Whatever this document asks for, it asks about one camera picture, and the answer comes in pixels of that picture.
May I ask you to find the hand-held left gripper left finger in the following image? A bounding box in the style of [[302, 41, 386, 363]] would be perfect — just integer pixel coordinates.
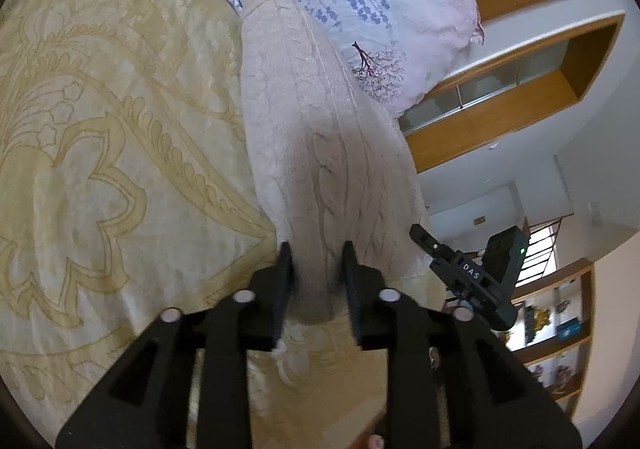
[[55, 242, 294, 449]]

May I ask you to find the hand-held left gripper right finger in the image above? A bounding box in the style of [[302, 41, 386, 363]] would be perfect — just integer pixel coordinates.
[[341, 241, 584, 449]]

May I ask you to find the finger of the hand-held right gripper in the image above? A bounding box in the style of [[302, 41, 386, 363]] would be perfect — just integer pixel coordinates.
[[408, 223, 454, 263]]

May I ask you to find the cream blanket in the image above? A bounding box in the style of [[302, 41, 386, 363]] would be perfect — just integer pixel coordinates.
[[238, 0, 432, 326]]

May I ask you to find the stair railing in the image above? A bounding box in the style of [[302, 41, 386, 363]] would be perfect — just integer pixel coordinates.
[[522, 213, 577, 288]]

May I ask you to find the wooden headboard with glass panels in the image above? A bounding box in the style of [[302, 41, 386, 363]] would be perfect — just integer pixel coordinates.
[[399, 0, 627, 176]]

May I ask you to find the person's foot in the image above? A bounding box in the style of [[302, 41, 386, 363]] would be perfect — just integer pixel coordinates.
[[350, 433, 387, 449]]

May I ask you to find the yellow patterned bed sheet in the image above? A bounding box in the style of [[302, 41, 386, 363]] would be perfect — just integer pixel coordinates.
[[0, 0, 447, 449]]

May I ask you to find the wooden wall shelf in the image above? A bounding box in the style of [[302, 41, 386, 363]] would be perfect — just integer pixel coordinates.
[[500, 261, 597, 419]]

